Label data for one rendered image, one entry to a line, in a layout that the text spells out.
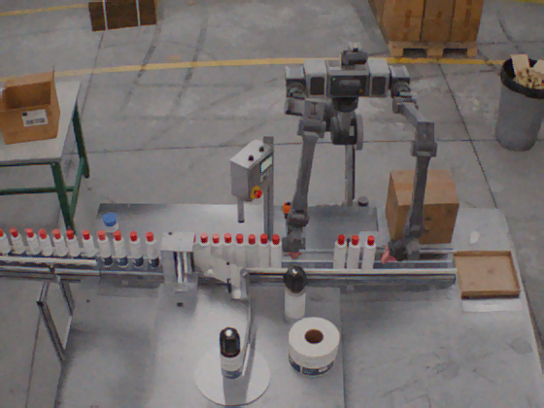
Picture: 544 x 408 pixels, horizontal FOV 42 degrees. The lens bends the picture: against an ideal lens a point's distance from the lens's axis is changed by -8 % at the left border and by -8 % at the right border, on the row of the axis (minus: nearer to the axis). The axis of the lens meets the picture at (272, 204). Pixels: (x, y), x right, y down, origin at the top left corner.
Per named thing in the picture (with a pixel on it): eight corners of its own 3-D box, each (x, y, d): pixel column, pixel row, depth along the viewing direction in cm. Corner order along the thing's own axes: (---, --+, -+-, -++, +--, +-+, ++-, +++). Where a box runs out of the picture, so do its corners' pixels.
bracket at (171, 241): (159, 251, 315) (159, 250, 315) (163, 232, 323) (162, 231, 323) (191, 252, 315) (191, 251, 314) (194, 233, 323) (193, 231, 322)
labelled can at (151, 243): (148, 269, 342) (143, 237, 328) (150, 260, 346) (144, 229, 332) (159, 269, 342) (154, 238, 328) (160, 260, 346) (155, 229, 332)
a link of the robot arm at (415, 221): (434, 139, 312) (411, 137, 311) (438, 143, 307) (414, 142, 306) (423, 231, 328) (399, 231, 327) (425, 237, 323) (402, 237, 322)
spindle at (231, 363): (221, 382, 296) (216, 341, 276) (221, 364, 302) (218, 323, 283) (243, 383, 295) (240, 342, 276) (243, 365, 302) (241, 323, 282)
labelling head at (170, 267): (165, 290, 332) (159, 252, 315) (168, 269, 342) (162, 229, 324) (196, 291, 332) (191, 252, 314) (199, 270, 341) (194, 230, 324)
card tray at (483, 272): (460, 296, 336) (461, 290, 333) (453, 255, 355) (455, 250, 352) (519, 294, 335) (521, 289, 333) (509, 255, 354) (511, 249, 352)
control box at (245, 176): (230, 194, 319) (229, 159, 306) (255, 173, 329) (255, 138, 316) (250, 204, 315) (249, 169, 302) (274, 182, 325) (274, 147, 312)
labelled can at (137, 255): (132, 268, 342) (126, 237, 328) (134, 260, 346) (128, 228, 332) (143, 268, 342) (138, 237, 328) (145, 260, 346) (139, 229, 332)
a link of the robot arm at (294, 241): (309, 211, 313) (289, 209, 312) (312, 231, 305) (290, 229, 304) (303, 231, 321) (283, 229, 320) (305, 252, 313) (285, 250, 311)
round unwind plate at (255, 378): (191, 405, 289) (191, 403, 288) (197, 345, 311) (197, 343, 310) (269, 407, 288) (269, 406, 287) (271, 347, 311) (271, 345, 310)
